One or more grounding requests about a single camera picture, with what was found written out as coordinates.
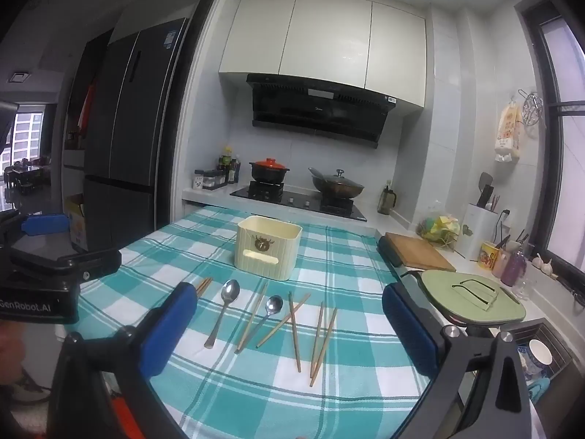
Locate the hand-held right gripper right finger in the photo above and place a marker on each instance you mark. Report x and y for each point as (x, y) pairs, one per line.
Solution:
(409, 334)

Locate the bag of vegetables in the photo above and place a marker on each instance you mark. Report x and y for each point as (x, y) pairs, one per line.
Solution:
(438, 231)

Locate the wooden chopstick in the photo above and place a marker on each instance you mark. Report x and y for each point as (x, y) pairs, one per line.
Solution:
(330, 324)
(317, 338)
(251, 318)
(274, 333)
(297, 352)
(202, 287)
(207, 287)

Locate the white knife block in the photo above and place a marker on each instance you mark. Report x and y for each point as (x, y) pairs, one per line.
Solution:
(480, 228)

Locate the wok with glass lid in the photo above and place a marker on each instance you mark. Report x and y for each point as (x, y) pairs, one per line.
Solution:
(338, 185)

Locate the cardboard box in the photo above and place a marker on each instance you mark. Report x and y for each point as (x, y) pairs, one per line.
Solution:
(77, 224)

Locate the teal checked tablecloth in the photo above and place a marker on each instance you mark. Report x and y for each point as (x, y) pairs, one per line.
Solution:
(219, 398)

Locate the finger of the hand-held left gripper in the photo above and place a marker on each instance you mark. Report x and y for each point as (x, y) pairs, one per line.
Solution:
(45, 225)
(87, 266)

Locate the row of spice jars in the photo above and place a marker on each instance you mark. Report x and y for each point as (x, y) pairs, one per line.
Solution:
(208, 179)

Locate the hanging metal trivet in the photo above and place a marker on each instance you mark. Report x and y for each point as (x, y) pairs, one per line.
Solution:
(532, 109)

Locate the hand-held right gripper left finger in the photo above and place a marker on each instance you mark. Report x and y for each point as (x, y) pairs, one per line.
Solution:
(169, 329)

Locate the white wall cabinet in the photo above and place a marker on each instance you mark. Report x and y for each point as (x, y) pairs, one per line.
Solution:
(320, 41)

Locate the metal spoon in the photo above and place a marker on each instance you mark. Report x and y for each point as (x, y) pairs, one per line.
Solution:
(274, 305)
(222, 312)

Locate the green-capped sauce bottle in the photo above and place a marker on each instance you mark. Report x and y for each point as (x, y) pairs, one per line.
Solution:
(225, 161)

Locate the person's left hand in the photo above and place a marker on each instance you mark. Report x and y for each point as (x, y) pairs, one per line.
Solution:
(9, 352)

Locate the cream utensil holder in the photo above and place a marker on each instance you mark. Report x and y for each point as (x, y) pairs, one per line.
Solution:
(268, 249)

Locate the steel sink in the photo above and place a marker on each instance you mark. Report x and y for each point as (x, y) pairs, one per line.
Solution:
(555, 343)

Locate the hanging noodle packet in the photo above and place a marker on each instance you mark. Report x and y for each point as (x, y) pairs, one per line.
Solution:
(507, 132)

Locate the yellow printed cup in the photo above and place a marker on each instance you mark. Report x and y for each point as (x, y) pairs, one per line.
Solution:
(488, 256)

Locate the black clay pot red lid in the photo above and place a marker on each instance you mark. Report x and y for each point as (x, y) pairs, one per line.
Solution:
(268, 170)

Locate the black gas hob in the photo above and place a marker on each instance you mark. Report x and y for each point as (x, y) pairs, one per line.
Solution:
(297, 199)

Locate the black range hood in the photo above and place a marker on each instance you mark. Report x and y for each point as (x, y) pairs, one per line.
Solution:
(315, 109)

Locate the wall socket with plug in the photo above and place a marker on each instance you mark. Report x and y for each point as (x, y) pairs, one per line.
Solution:
(504, 214)

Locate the garlic bulbs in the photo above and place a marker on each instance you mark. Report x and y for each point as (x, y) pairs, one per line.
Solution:
(545, 263)

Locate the dark sauce bottle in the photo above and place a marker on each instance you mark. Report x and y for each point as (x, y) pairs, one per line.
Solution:
(234, 170)

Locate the dark grey refrigerator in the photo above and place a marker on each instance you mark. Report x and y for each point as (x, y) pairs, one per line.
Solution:
(132, 146)

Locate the dark window frame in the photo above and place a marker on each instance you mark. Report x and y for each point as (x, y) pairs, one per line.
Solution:
(541, 100)

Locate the wooden cutting board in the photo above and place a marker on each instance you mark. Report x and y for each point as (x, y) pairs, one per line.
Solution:
(418, 251)

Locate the white bowl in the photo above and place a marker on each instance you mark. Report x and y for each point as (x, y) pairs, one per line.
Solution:
(539, 356)

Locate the black spatula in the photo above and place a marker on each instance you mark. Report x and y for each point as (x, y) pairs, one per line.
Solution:
(484, 185)

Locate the purple bottle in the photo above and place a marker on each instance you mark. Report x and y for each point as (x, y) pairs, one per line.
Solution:
(514, 267)

